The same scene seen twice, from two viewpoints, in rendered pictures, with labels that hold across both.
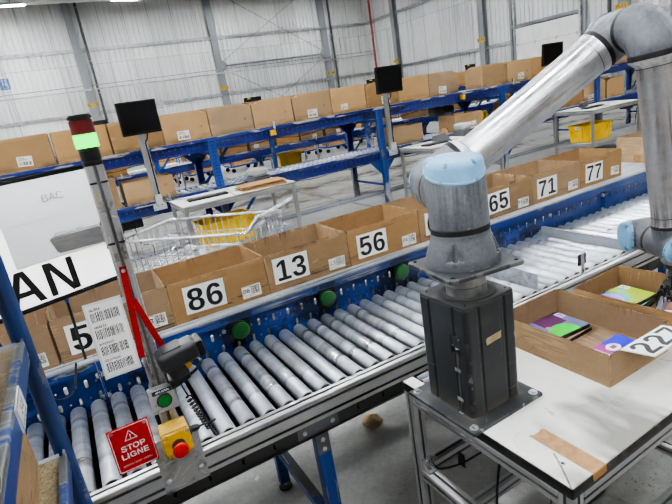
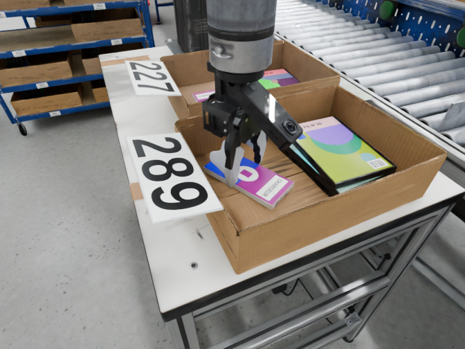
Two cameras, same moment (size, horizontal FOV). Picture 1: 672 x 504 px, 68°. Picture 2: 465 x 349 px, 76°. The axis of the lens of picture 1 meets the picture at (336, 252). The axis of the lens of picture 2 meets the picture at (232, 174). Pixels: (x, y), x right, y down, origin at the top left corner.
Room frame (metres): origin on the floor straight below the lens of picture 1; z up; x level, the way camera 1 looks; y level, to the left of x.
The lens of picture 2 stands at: (1.42, -1.45, 1.14)
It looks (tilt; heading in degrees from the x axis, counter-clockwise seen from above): 42 degrees down; 95
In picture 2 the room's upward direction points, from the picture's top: straight up
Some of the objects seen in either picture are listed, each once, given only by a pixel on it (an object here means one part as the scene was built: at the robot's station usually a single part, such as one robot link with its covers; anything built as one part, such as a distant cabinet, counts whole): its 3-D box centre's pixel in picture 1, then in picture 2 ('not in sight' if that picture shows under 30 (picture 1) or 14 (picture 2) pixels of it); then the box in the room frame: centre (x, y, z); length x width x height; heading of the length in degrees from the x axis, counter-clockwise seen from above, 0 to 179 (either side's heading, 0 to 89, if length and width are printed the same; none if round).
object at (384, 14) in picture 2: (328, 298); (385, 10); (1.97, 0.06, 0.81); 0.07 x 0.01 x 0.07; 117
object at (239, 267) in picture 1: (210, 282); not in sight; (1.97, 0.53, 0.96); 0.39 x 0.29 x 0.17; 117
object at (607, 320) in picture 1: (579, 331); (244, 84); (1.39, -0.71, 0.80); 0.38 x 0.28 x 0.10; 27
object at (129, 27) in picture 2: not in sight; (107, 23); (0.43, 0.55, 0.59); 0.40 x 0.30 x 0.10; 25
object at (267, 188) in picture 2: not in sight; (247, 177); (1.41, -1.03, 0.76); 0.16 x 0.07 x 0.02; 146
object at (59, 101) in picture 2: not in sight; (50, 93); (-0.01, 0.33, 0.19); 0.40 x 0.30 x 0.10; 25
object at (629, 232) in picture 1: (644, 234); not in sight; (1.39, -0.91, 1.09); 0.12 x 0.12 x 0.09; 0
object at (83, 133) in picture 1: (84, 134); not in sight; (1.17, 0.51, 1.62); 0.05 x 0.05 x 0.06
